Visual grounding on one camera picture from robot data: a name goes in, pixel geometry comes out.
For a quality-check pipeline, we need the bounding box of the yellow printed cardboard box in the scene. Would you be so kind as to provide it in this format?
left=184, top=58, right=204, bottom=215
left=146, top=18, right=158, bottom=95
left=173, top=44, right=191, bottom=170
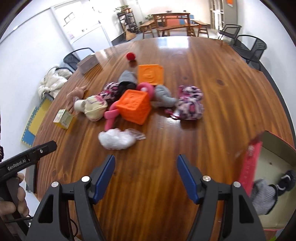
left=53, top=109, right=73, bottom=130

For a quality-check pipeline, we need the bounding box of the white plastic bag wad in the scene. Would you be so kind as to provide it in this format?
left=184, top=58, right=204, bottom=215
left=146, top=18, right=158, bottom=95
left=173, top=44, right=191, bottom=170
left=98, top=128, right=146, bottom=150

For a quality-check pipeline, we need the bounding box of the cream knit sock bundle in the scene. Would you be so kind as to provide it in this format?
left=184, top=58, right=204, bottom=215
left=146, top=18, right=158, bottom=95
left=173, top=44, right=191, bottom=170
left=74, top=95, right=108, bottom=121

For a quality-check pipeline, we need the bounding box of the pink rubber mushroom toy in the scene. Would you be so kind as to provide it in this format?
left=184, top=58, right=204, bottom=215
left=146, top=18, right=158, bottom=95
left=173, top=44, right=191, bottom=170
left=104, top=101, right=120, bottom=132

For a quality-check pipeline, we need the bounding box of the small pink leopard sock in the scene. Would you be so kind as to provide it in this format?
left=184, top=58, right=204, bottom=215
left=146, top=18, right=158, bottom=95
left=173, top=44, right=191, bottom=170
left=98, top=82, right=119, bottom=104

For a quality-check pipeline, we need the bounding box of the pink leopard fleece bundle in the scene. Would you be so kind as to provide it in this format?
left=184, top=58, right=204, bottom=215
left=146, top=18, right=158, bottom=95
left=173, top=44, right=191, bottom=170
left=165, top=85, right=204, bottom=121

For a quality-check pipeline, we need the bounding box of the orange embossed rubber cube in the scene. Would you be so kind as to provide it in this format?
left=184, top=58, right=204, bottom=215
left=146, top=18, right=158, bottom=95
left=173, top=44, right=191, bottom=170
left=115, top=89, right=152, bottom=125

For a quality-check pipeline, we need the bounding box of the grey knotted sock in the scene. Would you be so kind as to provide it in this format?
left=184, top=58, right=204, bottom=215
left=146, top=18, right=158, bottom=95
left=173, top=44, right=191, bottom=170
left=152, top=85, right=177, bottom=108

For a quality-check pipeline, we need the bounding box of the person's left hand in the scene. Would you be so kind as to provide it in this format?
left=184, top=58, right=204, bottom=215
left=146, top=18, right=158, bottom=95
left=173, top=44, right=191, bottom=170
left=0, top=173, right=30, bottom=218

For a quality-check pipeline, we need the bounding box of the grey ribbed sock in box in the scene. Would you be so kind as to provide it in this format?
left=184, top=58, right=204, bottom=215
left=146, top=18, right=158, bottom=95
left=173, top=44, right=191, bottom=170
left=250, top=179, right=278, bottom=216

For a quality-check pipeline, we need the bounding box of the red-rimmed cardboard storage box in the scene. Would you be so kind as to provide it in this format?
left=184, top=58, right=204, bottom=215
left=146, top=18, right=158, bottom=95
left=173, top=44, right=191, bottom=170
left=239, top=131, right=295, bottom=231

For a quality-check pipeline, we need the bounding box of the black white striped sock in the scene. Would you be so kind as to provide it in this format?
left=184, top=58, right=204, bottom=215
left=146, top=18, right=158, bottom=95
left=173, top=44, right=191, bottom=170
left=276, top=170, right=295, bottom=196

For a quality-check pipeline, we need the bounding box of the blue yellow foam mat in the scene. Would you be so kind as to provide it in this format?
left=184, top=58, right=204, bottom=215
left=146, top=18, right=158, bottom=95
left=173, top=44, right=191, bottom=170
left=21, top=98, right=52, bottom=147

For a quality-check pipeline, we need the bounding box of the white jacket on chair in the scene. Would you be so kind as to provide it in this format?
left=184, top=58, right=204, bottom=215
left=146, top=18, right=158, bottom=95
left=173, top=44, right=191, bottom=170
left=37, top=66, right=73, bottom=99

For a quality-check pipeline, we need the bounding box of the black chair left of table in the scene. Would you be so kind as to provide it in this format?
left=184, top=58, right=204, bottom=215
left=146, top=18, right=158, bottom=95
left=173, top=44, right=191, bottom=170
left=63, top=47, right=95, bottom=71

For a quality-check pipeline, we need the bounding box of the grey tissue box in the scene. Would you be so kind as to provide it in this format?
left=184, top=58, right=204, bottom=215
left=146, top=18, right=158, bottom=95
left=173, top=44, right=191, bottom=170
left=76, top=54, right=99, bottom=75

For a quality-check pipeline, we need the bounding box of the grey and black sock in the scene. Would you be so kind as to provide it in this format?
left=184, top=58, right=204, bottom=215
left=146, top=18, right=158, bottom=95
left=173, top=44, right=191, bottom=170
left=118, top=70, right=138, bottom=95

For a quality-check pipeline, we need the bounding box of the pink round rubber toy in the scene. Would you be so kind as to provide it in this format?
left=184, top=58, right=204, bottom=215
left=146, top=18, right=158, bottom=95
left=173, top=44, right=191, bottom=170
left=136, top=82, right=154, bottom=100

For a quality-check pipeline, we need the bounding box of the red pompom ball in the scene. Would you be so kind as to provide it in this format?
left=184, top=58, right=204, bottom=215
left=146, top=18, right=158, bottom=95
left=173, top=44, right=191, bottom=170
left=126, top=52, right=136, bottom=61

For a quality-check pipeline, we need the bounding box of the orange flat-faced rubber cube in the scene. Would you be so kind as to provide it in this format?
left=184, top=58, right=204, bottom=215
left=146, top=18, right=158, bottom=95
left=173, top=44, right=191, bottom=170
left=137, top=64, right=164, bottom=86

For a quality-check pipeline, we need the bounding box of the black metal armchair near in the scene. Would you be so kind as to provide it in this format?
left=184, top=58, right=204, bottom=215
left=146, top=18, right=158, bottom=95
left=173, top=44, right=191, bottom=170
left=232, top=34, right=267, bottom=71

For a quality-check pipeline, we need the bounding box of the black metal armchair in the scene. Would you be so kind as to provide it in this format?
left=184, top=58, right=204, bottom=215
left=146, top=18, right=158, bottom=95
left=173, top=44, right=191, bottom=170
left=232, top=34, right=267, bottom=71
left=218, top=24, right=242, bottom=45

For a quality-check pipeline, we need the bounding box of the straw broom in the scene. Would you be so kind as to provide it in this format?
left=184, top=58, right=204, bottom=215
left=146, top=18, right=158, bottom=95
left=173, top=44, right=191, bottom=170
left=125, top=30, right=137, bottom=42

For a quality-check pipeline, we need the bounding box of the black metal armchair far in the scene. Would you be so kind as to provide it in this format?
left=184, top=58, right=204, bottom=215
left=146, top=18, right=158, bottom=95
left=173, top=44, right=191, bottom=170
left=218, top=24, right=242, bottom=45

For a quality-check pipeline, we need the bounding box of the black plant shelf rack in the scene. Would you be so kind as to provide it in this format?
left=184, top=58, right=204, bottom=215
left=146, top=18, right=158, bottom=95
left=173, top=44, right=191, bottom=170
left=117, top=8, right=139, bottom=34

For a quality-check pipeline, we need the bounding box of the small wooden stool right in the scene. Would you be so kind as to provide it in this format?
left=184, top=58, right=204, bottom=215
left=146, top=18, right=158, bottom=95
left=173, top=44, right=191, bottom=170
left=192, top=19, right=210, bottom=38

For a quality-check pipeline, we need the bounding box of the small wooden stool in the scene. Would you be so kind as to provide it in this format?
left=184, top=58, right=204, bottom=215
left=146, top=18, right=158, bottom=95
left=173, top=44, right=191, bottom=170
left=139, top=20, right=155, bottom=39
left=192, top=19, right=210, bottom=38

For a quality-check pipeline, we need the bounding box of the long wooden bench background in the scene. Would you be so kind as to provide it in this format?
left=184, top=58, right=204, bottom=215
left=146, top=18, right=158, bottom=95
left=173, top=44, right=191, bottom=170
left=156, top=24, right=199, bottom=37

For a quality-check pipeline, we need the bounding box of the small wooden stool left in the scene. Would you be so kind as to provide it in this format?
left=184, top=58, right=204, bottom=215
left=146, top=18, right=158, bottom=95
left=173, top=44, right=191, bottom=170
left=139, top=20, right=155, bottom=39

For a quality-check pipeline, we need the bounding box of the grey metal cabinet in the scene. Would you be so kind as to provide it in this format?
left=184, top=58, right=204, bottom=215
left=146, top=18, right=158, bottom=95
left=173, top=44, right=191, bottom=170
left=209, top=0, right=238, bottom=32

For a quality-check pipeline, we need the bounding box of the wooden dining table background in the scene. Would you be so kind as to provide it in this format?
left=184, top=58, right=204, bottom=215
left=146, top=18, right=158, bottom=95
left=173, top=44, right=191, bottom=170
left=152, top=12, right=190, bottom=27

